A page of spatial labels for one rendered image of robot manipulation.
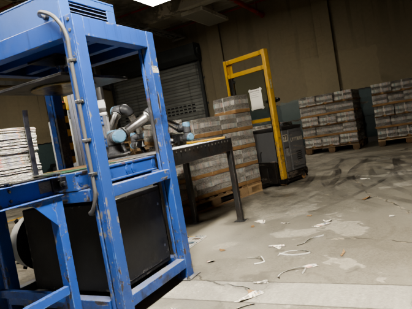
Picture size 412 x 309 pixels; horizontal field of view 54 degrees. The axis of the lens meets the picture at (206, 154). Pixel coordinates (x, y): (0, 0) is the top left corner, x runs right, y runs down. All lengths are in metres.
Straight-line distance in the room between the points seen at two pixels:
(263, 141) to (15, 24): 4.00
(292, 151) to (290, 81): 5.50
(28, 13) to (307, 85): 9.13
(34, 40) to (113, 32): 0.40
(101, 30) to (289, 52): 9.19
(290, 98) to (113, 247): 9.40
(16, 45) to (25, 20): 0.19
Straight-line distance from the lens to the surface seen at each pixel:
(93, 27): 2.22
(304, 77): 11.02
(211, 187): 4.74
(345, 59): 10.85
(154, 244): 2.49
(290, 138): 5.76
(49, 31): 2.22
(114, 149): 3.89
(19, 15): 2.57
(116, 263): 2.10
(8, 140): 2.14
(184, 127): 4.08
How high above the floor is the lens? 0.88
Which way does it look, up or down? 3 degrees down
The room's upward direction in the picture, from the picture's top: 10 degrees counter-clockwise
